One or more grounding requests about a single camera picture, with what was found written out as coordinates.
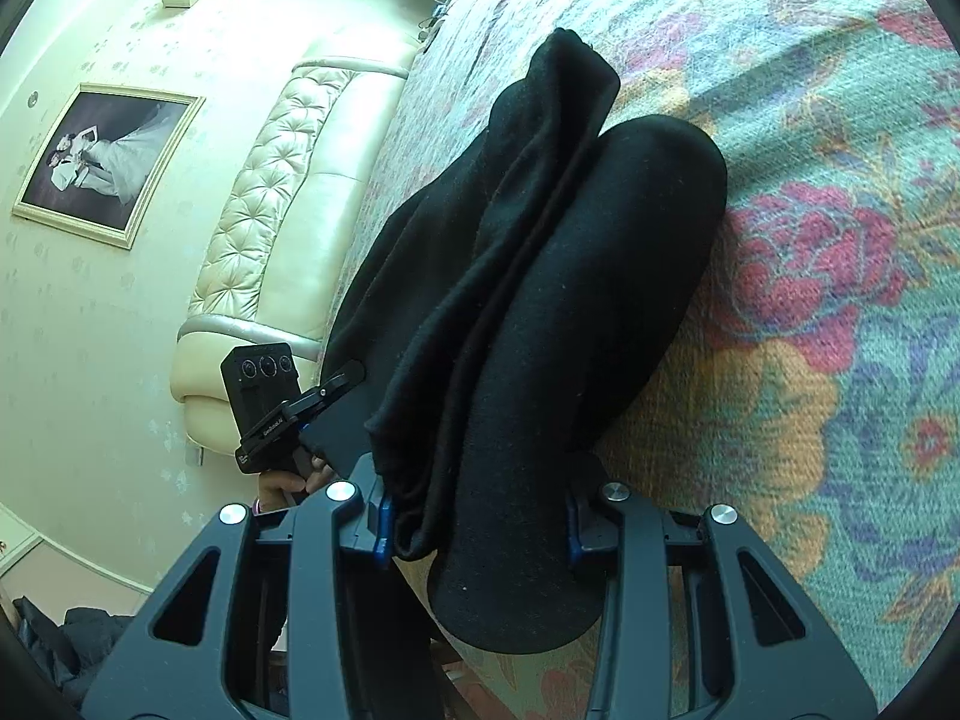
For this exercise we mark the floral bedspread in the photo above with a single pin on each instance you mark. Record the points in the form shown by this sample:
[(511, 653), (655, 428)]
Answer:
[(825, 165)]

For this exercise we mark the white nightstand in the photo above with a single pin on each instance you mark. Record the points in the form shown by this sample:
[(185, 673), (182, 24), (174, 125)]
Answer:
[(15, 540)]

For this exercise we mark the framed black-and-white picture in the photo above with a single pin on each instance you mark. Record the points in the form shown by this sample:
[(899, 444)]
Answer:
[(105, 157)]

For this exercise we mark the cream tufted headboard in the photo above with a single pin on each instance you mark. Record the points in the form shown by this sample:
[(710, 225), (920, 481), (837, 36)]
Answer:
[(300, 187)]

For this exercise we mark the black pants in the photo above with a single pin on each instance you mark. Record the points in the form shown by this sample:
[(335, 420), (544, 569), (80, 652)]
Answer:
[(562, 277)]

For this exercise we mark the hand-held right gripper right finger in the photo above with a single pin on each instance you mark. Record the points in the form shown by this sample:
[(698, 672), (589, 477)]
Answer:
[(574, 540)]

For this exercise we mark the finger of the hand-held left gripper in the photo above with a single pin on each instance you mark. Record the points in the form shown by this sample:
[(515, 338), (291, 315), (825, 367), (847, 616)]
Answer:
[(322, 394)]

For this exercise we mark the dark jacket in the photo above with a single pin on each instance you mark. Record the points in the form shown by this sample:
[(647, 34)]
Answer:
[(82, 645)]

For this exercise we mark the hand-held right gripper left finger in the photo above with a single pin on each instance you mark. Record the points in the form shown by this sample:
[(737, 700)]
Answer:
[(384, 532)]

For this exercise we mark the person's left hand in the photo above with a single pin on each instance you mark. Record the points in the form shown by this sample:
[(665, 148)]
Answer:
[(279, 493)]

